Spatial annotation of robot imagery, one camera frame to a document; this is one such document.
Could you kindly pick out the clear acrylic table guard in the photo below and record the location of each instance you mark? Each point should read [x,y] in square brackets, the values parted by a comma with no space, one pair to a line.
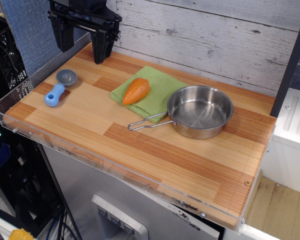
[155,175]

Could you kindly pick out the dark vertical post right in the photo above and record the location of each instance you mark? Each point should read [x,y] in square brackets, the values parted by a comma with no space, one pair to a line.
[287,78]

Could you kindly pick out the blue grey ice cream scoop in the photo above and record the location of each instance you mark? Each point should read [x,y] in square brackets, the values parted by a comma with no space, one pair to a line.
[65,78]

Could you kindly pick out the stainless steel saucepan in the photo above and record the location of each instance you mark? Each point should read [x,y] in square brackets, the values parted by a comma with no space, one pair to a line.
[197,112]

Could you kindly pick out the black plastic crate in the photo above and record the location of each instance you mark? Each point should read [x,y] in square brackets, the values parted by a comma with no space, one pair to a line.
[12,70]

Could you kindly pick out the green cloth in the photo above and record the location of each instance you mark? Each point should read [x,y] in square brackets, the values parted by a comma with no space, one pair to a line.
[162,86]

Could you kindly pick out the white ribbed block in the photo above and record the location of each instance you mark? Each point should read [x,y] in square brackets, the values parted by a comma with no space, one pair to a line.
[287,126]

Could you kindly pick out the orange plastic carrot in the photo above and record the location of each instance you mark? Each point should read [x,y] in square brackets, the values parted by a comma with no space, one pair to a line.
[136,91]

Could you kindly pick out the silver button panel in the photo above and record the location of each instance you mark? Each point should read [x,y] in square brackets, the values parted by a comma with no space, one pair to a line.
[123,226]

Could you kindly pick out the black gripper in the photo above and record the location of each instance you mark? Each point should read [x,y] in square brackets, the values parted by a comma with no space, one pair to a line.
[89,15]

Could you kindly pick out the yellow object bottom left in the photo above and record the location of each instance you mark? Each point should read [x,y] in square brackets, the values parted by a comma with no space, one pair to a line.
[20,234]

